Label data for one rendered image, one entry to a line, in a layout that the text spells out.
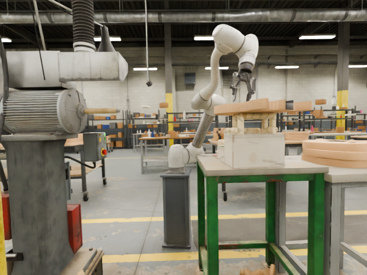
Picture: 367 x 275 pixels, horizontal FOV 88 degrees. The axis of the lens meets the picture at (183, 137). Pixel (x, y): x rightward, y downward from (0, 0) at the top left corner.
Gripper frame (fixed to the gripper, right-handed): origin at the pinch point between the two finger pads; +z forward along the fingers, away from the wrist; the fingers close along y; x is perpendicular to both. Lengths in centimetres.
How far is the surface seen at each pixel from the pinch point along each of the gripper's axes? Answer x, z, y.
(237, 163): 0.1, 36.2, -3.4
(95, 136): -42, 33, 83
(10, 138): -15, 49, 113
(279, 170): 2.1, 35.0, -24.3
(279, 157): 2.1, 28.5, -23.5
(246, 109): 13.9, 13.6, 1.6
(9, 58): -7, 9, 126
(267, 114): 7.2, 9.8, -12.1
